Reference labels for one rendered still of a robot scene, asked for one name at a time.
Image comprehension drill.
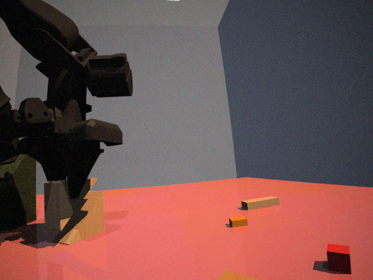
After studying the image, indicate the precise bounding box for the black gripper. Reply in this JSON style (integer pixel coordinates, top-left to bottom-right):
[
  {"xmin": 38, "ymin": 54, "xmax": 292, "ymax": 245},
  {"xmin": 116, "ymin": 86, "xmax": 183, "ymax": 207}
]
[{"xmin": 16, "ymin": 91, "xmax": 123, "ymax": 199}]

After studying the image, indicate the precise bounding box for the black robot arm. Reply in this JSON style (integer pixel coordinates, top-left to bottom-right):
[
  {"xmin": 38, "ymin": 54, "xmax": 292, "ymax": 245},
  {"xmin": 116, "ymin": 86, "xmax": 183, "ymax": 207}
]
[{"xmin": 0, "ymin": 0, "xmax": 133, "ymax": 165}]

